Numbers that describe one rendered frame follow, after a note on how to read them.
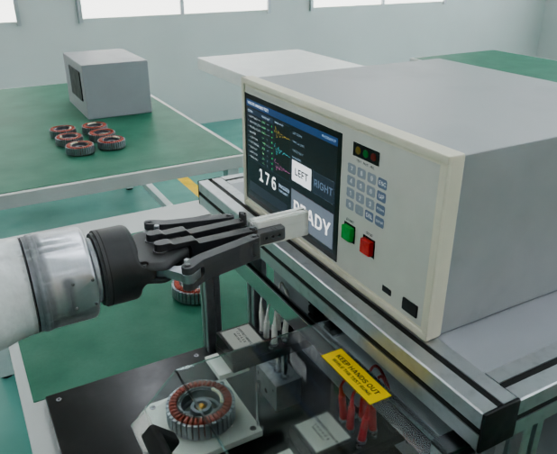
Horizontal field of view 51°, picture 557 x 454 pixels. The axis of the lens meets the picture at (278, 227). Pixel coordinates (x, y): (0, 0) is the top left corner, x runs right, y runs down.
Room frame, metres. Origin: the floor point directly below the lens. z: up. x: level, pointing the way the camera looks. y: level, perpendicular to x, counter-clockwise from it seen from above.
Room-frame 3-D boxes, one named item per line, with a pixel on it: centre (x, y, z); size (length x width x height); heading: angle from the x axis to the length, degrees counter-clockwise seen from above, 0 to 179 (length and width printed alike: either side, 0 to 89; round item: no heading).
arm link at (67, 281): (0.48, 0.20, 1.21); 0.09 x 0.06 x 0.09; 29
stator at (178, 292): (1.21, 0.20, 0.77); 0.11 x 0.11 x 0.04
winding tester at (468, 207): (0.80, -0.22, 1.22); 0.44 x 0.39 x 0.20; 29
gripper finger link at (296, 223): (0.59, 0.00, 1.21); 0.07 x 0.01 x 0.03; 119
